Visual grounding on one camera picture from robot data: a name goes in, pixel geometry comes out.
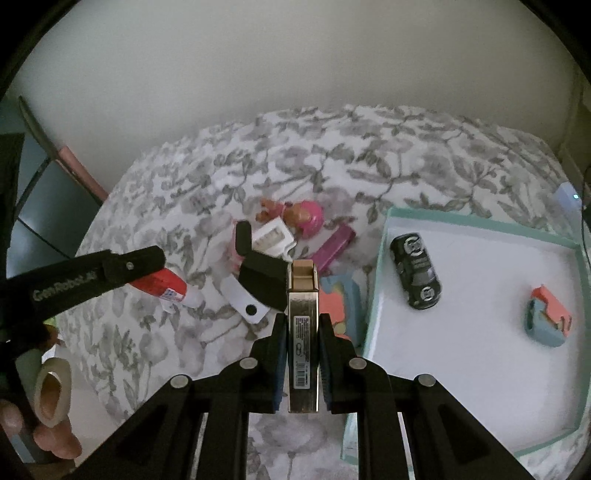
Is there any person's left hand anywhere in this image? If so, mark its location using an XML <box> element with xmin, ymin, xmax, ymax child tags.
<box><xmin>1</xmin><ymin>374</ymin><xmax>82</xmax><ymax>460</ymax></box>

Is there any red white tube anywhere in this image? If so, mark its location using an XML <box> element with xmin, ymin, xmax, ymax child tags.
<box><xmin>130</xmin><ymin>268</ymin><xmax>204</xmax><ymax>308</ymax></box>

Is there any purple rectangular bar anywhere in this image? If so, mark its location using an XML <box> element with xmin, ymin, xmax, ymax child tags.
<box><xmin>311</xmin><ymin>224</ymin><xmax>356</xmax><ymax>274</ymax></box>

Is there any pink edged board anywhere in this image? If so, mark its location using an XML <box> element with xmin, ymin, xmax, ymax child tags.
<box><xmin>18</xmin><ymin>96</ymin><xmax>108</xmax><ymax>205</ymax></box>

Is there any white power strip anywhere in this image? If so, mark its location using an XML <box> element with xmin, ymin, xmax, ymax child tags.
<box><xmin>554</xmin><ymin>182</ymin><xmax>582</xmax><ymax>223</ymax></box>

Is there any large orange blue toy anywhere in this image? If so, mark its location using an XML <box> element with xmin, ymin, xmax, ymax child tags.
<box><xmin>320</xmin><ymin>275</ymin><xmax>366</xmax><ymax>348</ymax></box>

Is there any pink smartwatch black screen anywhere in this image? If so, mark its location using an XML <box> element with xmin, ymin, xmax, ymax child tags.
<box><xmin>232</xmin><ymin>220</ymin><xmax>288</xmax><ymax>312</ymax></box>

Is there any teal shallow cardboard box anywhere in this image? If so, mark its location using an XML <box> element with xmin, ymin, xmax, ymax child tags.
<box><xmin>363</xmin><ymin>208</ymin><xmax>590</xmax><ymax>456</ymax></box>

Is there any small orange blue toy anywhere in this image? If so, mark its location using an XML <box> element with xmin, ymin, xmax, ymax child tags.
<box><xmin>524</xmin><ymin>285</ymin><xmax>573</xmax><ymax>348</ymax></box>

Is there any pink puppy figurine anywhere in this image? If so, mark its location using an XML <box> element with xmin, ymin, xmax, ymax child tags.
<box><xmin>256</xmin><ymin>198</ymin><xmax>325</xmax><ymax>240</ymax></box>

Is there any white tape roll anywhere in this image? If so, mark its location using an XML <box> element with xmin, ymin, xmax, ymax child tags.
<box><xmin>16</xmin><ymin>349</ymin><xmax>72</xmax><ymax>428</ymax></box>

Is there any floral grey white bedspread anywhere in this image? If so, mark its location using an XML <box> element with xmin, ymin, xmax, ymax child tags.
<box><xmin>58</xmin><ymin>106</ymin><xmax>590</xmax><ymax>479</ymax></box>

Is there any gold rectangular lighter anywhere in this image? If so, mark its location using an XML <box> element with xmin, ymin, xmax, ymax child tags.
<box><xmin>287</xmin><ymin>259</ymin><xmax>320</xmax><ymax>414</ymax></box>

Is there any white plastic frame piece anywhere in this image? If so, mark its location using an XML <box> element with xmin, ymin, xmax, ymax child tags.
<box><xmin>252</xmin><ymin>218</ymin><xmax>297</xmax><ymax>262</ymax></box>

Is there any black toy car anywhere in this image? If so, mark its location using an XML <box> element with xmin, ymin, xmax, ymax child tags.
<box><xmin>390</xmin><ymin>232</ymin><xmax>443</xmax><ymax>310</ymax></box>

